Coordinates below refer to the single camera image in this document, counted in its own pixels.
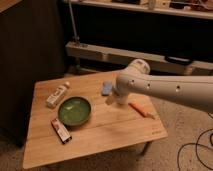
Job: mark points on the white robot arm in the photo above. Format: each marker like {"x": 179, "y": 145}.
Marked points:
{"x": 192, "y": 91}

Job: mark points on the green ceramic bowl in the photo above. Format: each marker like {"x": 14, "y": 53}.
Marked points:
{"x": 74, "y": 111}

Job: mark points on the blue sponge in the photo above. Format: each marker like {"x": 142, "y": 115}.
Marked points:
{"x": 106, "y": 88}

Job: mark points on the white plastic cup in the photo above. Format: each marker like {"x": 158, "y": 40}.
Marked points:
{"x": 111, "y": 99}

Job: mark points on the wooden folding table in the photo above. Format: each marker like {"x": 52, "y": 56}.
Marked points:
{"x": 109, "y": 127}

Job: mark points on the white plastic bottle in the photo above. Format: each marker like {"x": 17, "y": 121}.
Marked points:
{"x": 57, "y": 95}

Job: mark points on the white lower shelf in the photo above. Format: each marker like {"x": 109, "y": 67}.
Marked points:
{"x": 120, "y": 56}

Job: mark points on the white shelf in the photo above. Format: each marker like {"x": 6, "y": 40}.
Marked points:
{"x": 120, "y": 56}
{"x": 202, "y": 9}

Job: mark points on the metal stand pole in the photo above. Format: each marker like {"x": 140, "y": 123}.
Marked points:
{"x": 76, "y": 37}

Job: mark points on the dark cabinet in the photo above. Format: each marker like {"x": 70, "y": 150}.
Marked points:
{"x": 31, "y": 50}

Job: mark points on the white upper shelf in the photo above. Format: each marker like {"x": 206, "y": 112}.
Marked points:
{"x": 202, "y": 9}

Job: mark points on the orange handled tool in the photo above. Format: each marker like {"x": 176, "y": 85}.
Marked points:
{"x": 141, "y": 111}

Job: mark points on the black handle on shelf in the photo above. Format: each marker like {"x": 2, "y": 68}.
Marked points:
{"x": 180, "y": 61}

